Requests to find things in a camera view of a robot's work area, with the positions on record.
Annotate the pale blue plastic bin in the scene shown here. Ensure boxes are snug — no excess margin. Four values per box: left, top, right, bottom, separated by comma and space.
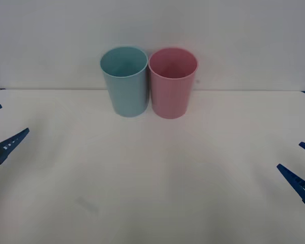
99, 45, 148, 118

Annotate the pink plastic bin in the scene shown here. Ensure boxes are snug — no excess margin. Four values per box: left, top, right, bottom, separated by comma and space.
147, 47, 199, 119

